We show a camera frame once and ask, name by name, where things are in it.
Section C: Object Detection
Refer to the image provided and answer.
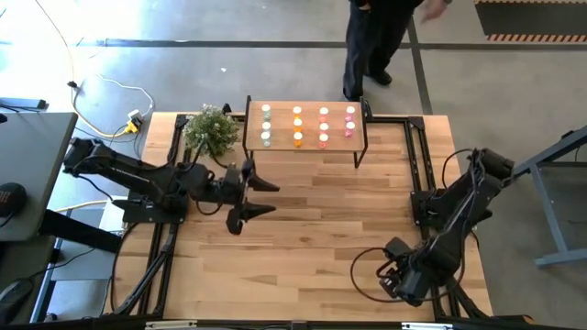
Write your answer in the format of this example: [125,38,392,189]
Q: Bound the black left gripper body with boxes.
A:
[224,159,254,236]

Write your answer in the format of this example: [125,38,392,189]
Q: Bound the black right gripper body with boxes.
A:
[379,236,435,307]

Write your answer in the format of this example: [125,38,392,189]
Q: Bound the wooden shelf black legs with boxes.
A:
[241,94,373,170]

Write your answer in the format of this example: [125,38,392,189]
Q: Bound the green potted plant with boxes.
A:
[183,104,240,158]

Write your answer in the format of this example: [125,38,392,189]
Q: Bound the white box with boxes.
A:
[98,195,126,233]

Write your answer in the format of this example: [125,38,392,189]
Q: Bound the black desk leg beam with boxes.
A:
[40,209,123,254]

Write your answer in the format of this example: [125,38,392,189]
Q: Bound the person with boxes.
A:
[342,0,453,103]

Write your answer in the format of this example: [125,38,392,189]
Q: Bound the grey desk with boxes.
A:
[0,112,79,243]

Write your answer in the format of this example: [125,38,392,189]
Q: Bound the black round desk device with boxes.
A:
[0,181,28,219]

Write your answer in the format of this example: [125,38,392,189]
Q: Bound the person's hand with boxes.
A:
[420,0,453,23]

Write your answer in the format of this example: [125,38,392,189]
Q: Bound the black hazard-striped floor mat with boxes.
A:
[474,0,587,43]

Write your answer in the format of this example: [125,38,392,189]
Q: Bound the silver metal bracket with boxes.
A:
[401,322,454,330]
[145,320,198,330]

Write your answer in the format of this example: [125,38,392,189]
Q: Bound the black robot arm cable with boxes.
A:
[349,246,414,304]

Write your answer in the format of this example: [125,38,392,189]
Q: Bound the white cable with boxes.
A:
[72,71,155,116]

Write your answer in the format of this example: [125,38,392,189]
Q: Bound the blue metal frame table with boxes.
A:
[505,124,587,270]

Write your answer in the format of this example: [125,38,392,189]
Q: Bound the yellow extension cable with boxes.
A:
[34,0,138,138]

